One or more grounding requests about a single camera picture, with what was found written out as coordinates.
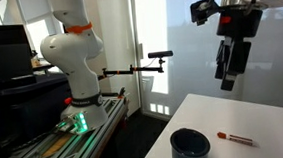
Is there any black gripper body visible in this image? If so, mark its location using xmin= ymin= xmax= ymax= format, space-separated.
xmin=214 ymin=7 xmax=265 ymax=42

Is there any red marker pen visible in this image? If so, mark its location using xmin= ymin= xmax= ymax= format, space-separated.
xmin=216 ymin=129 xmax=261 ymax=151

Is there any dark blue mug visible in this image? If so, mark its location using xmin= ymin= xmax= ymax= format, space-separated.
xmin=168 ymin=125 xmax=212 ymax=158

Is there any aluminium extrusion robot cart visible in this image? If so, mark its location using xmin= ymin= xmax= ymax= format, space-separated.
xmin=0 ymin=93 xmax=135 ymax=158

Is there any red round button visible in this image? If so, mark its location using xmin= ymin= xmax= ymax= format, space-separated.
xmin=64 ymin=97 xmax=74 ymax=106

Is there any yellow wooden strip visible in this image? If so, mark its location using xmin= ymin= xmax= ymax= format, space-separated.
xmin=39 ymin=133 xmax=75 ymax=158

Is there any white window blind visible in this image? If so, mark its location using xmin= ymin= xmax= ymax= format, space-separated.
xmin=15 ymin=0 xmax=61 ymax=26

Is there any black desk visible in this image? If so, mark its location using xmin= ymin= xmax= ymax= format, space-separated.
xmin=0 ymin=72 xmax=77 ymax=157

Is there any black computer monitor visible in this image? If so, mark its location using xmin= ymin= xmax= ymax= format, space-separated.
xmin=0 ymin=21 xmax=38 ymax=88

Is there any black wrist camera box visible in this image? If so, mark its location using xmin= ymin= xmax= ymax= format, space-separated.
xmin=189 ymin=0 xmax=220 ymax=27

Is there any black bar camera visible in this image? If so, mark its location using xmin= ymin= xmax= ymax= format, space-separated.
xmin=147 ymin=50 xmax=174 ymax=59

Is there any metal door handle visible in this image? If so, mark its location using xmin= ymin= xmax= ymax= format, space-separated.
xmin=137 ymin=43 xmax=145 ymax=60

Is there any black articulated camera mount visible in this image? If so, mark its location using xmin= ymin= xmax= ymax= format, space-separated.
xmin=96 ymin=56 xmax=166 ymax=81

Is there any orange strap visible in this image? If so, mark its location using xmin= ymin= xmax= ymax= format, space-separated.
xmin=64 ymin=21 xmax=94 ymax=36

